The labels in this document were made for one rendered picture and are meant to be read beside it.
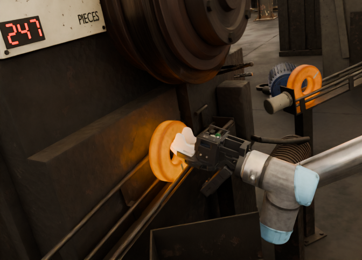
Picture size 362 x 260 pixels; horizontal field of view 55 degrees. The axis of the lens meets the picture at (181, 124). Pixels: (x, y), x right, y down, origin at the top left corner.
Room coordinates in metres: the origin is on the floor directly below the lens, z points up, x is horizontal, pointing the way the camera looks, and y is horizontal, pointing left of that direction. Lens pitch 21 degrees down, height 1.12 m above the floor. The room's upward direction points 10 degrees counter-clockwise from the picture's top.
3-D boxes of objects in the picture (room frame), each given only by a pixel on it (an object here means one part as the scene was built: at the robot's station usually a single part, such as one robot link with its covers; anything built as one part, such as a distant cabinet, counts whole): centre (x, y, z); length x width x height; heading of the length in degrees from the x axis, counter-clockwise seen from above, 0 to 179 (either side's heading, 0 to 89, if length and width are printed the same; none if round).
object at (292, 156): (1.12, -0.37, 0.27); 0.22 x 0.13 x 0.53; 145
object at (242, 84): (1.13, -0.19, 0.68); 0.11 x 0.08 x 0.24; 55
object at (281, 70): (3.02, -1.01, 0.17); 0.57 x 0.31 x 0.34; 165
